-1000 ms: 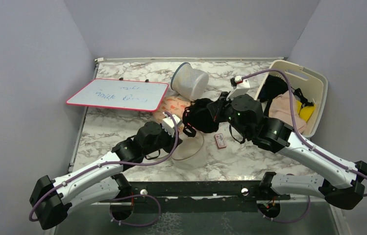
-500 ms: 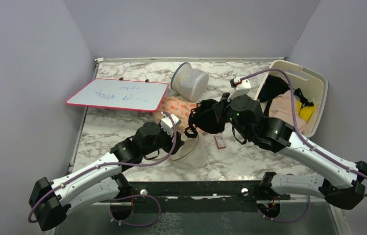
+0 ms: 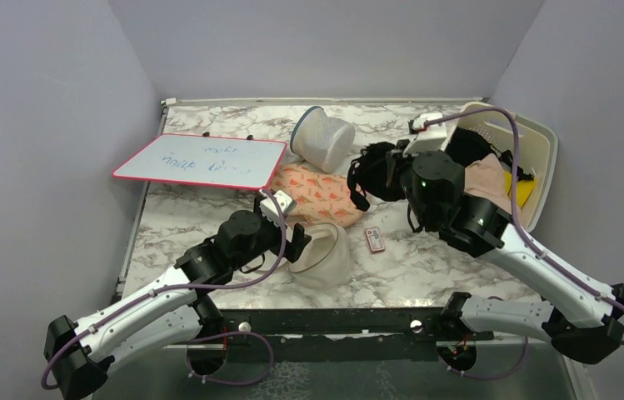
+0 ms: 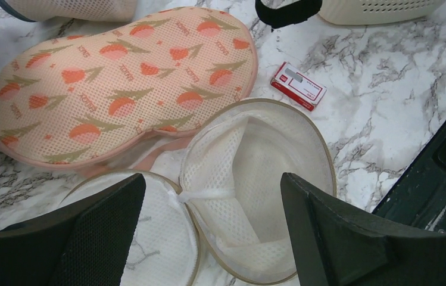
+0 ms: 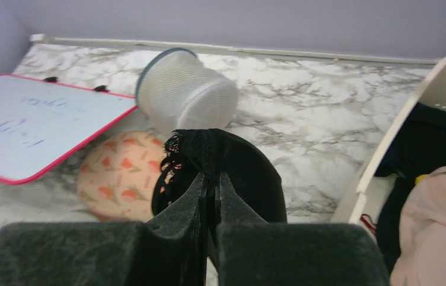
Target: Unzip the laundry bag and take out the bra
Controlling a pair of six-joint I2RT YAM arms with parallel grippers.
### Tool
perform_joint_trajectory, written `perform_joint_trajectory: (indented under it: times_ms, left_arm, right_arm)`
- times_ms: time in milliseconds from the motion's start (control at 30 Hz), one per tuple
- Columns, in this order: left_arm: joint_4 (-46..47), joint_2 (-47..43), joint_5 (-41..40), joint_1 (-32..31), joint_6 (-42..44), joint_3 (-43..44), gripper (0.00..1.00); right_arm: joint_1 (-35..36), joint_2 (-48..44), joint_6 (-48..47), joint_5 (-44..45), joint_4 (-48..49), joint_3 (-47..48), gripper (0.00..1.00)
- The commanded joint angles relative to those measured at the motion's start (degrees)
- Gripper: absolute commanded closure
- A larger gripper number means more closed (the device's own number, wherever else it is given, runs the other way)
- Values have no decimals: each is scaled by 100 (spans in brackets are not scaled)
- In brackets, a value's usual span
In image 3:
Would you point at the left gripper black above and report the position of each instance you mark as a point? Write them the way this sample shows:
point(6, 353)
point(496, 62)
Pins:
point(293, 248)

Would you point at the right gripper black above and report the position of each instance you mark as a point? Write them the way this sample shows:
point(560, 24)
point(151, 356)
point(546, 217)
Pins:
point(397, 161)

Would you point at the black bra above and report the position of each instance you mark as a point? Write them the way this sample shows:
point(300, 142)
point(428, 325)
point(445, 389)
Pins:
point(368, 175)

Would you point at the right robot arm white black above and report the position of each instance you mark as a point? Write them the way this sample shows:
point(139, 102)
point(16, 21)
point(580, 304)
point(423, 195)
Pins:
point(576, 314)

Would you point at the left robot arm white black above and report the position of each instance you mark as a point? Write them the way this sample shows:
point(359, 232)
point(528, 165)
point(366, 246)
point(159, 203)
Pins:
point(79, 353)

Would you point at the orange tulip print laundry bag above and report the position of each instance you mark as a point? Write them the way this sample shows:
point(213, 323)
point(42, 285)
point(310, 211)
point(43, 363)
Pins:
point(320, 198)

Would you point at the white cylindrical mesh laundry bag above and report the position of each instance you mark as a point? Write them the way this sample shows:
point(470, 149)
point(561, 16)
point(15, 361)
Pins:
point(322, 141)

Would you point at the black garment in basket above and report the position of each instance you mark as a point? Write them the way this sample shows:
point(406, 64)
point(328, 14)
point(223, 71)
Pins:
point(466, 147)

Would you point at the small red white card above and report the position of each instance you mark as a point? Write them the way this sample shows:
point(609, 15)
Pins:
point(375, 240)

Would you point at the pink garment in basket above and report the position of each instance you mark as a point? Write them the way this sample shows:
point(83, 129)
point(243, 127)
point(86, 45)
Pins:
point(486, 178)

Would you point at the pink framed whiteboard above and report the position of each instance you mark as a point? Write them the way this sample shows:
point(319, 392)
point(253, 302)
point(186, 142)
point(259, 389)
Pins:
point(225, 162)

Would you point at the yellow garment in basket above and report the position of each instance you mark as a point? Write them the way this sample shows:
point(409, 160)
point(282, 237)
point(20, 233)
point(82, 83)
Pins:
point(525, 187)

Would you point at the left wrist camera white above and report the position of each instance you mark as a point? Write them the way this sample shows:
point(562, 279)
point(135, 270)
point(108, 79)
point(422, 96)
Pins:
point(275, 206)

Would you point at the black mounting rail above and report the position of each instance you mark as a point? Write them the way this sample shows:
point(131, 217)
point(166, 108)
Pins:
point(329, 335)

